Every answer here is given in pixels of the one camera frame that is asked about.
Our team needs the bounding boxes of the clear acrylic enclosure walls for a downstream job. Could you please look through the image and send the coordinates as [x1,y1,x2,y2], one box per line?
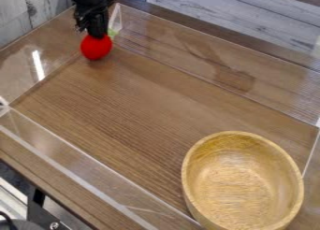
[0,5,320,230]

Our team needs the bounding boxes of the oval wooden bowl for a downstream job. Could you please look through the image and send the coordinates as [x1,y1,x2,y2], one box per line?
[181,131,304,230]

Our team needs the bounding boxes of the black cable lower left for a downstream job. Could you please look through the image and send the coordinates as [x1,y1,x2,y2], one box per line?
[0,210,20,230]

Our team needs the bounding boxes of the black metal bracket with bolt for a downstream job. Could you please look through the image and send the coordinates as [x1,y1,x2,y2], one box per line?
[27,189,71,230]

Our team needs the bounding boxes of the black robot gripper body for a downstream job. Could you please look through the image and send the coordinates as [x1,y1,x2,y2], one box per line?
[71,0,114,32]

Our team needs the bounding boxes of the red plush strawberry toy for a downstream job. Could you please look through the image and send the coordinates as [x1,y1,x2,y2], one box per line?
[80,28,119,61]

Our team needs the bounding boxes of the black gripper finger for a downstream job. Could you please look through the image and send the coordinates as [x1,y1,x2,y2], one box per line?
[86,11,108,39]

